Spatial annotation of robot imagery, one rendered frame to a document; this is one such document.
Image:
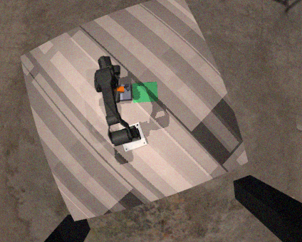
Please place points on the orange l-shaped part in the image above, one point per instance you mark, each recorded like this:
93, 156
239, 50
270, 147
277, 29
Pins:
121, 89

